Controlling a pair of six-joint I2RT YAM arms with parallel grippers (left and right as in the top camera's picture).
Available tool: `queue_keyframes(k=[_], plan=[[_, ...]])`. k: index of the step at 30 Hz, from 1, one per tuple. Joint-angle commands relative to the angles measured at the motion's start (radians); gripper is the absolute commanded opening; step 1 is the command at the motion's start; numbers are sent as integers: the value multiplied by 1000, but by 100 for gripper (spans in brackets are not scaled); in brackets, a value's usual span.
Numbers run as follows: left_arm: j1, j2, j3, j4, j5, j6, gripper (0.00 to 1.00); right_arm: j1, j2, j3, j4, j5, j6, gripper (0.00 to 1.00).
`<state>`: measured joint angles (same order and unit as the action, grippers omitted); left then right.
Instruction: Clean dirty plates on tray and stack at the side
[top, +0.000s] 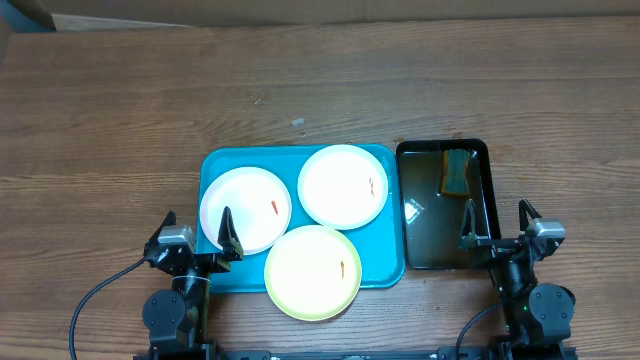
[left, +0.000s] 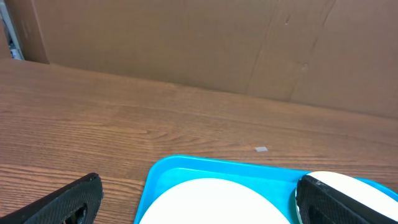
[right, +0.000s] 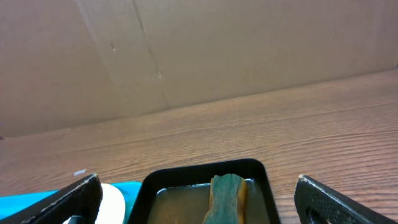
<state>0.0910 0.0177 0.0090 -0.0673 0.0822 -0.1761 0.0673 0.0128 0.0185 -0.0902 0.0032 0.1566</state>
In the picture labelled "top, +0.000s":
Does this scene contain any black water tray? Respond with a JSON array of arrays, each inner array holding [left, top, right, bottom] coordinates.
[[396, 138, 501, 270]]

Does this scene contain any yellow green sponge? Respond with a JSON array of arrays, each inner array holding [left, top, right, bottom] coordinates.
[[439, 149, 471, 197]]

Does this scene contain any blue plastic tray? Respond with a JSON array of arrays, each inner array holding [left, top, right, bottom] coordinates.
[[199, 144, 405, 293]]

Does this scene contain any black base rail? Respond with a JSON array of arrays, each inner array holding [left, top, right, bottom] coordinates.
[[132, 344, 579, 360]]

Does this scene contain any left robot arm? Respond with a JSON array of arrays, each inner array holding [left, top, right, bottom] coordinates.
[[142, 207, 244, 359]]

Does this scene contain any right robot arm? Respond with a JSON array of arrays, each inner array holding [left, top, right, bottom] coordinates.
[[454, 199, 577, 359]]

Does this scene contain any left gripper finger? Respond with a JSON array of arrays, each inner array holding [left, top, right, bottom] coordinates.
[[217, 207, 244, 261], [154, 211, 176, 235]]

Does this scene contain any white plate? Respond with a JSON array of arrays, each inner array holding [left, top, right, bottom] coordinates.
[[199, 167, 292, 255], [297, 145, 389, 230]]

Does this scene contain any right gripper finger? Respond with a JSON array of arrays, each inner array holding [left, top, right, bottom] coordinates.
[[518, 198, 541, 231], [457, 199, 489, 250]]

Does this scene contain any yellow green plate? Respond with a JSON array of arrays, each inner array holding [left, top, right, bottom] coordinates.
[[264, 225, 362, 322]]

